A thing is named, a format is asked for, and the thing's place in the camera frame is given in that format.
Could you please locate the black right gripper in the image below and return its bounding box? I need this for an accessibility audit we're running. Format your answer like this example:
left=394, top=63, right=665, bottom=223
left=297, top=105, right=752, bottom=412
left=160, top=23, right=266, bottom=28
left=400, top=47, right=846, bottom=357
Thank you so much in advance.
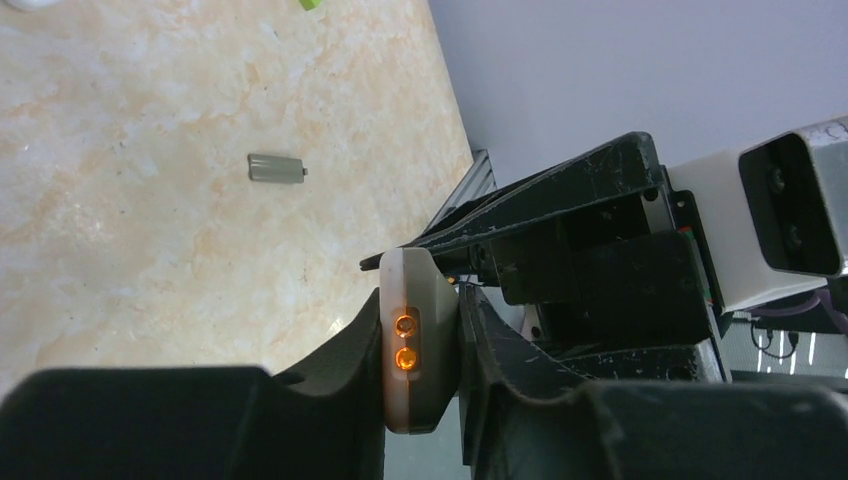
left=403, top=131, right=729, bottom=383

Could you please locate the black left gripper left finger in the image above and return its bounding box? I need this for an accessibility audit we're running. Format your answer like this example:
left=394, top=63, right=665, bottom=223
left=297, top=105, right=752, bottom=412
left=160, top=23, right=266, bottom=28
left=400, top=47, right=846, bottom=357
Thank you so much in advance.
left=1, top=293, right=385, bottom=479

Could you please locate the grey remote control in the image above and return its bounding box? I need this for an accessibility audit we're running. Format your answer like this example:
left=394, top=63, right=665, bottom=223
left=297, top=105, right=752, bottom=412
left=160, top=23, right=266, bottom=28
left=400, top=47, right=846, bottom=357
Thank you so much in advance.
left=379, top=248, right=461, bottom=434

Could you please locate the light green block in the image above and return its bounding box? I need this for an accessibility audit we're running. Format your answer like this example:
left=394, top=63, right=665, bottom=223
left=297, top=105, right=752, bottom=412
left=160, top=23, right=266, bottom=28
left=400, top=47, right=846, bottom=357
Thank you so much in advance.
left=299, top=0, right=323, bottom=11

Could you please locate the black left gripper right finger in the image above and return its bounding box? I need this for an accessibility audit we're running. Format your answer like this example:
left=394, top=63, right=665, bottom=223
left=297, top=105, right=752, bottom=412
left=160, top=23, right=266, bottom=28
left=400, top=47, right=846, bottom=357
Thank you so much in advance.
left=458, top=285, right=847, bottom=479

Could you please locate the grey battery cover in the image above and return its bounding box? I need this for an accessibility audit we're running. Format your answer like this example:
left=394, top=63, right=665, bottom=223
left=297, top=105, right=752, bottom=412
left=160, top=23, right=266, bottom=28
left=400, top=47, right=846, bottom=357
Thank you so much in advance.
left=247, top=153, right=308, bottom=184

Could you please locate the aluminium frame rail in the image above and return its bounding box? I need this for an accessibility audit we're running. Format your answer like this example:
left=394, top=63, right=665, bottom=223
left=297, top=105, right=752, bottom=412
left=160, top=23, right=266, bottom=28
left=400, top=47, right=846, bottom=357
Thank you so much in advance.
left=423, top=149, right=497, bottom=234

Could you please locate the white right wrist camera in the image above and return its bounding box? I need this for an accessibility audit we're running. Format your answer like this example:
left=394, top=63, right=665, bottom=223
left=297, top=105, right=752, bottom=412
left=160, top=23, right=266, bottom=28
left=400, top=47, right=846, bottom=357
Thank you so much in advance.
left=668, top=117, right=847, bottom=313

